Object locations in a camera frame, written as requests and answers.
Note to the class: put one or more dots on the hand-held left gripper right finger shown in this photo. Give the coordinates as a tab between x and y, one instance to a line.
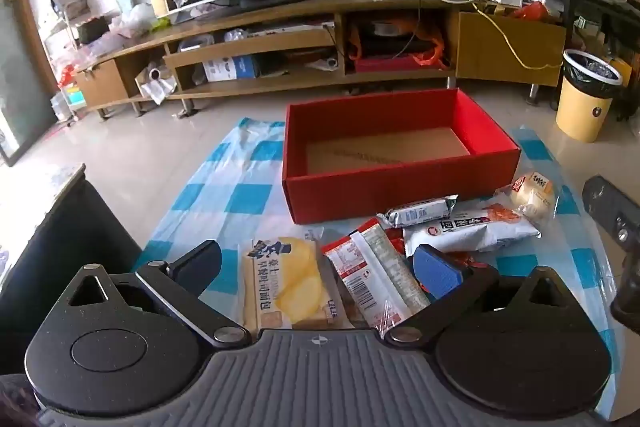
437	272

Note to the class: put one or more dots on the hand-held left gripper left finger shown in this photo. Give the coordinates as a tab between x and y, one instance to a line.
202	267

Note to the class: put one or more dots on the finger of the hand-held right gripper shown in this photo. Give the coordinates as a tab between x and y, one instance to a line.
607	204

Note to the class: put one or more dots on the white spicy strip packet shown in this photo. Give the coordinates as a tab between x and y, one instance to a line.
475	229

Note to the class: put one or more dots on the green white wafer packet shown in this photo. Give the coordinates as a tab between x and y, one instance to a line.
415	212

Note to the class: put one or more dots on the red white cracker packet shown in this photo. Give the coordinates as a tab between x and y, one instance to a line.
370	277

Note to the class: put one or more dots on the clear round bun packet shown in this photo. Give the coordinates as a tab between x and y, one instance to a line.
530	197

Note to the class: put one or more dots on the red cardboard box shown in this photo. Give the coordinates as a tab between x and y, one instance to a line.
400	187

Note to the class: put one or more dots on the yellow sliced bread packet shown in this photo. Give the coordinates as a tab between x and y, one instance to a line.
295	287

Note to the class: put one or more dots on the blue checkered cloth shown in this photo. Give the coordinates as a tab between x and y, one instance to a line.
245	202

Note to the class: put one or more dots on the yellow trash bin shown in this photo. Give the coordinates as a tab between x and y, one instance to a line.
582	112

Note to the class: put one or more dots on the black furniture piece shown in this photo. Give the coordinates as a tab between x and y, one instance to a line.
60	257

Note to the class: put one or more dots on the wooden television stand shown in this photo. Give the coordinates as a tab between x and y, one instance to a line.
505	47

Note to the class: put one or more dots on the blue white carton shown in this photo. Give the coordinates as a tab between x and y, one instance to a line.
230	69

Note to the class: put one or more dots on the flat red case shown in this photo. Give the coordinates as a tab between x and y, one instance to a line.
395	64

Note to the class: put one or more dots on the orange plastic bag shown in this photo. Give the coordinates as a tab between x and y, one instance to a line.
435	52

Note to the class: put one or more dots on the white storage cart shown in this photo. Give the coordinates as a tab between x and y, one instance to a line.
70	57

